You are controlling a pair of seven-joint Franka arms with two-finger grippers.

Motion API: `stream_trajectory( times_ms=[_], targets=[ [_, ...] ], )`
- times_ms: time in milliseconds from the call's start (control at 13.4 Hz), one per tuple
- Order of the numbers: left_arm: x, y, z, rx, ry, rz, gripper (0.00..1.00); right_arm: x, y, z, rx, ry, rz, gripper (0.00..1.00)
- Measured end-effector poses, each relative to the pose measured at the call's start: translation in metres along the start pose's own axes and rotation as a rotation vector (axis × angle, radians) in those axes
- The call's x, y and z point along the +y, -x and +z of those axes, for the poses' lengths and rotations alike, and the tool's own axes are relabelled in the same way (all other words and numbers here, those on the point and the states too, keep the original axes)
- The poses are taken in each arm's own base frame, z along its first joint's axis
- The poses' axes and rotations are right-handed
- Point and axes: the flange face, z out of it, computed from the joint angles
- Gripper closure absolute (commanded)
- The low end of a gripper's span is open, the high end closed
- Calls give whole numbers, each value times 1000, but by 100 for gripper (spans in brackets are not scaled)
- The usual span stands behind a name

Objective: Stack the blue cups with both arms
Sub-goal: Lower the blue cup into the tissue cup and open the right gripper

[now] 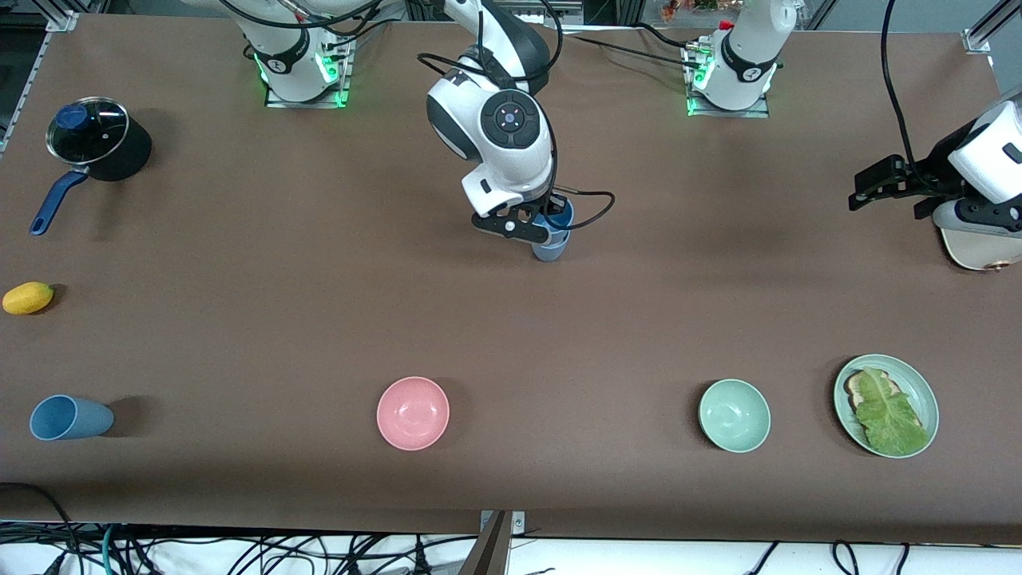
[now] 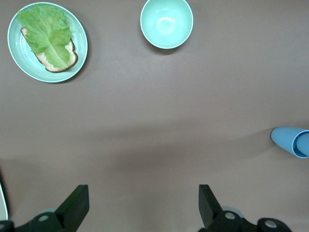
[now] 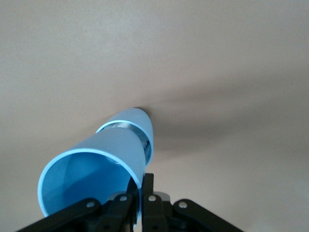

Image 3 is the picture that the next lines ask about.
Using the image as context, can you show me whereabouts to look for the blue plastic cup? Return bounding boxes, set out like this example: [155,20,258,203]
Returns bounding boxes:
[95,107,155,170]
[37,127,147,232]

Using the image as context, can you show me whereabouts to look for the brown table cover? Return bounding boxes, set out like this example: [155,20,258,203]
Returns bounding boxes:
[0,0,309,232]

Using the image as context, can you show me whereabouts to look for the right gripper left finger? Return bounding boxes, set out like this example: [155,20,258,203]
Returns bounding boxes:
[16,178,141,232]

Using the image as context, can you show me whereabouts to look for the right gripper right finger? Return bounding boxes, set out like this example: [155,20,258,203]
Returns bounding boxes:
[142,173,242,232]

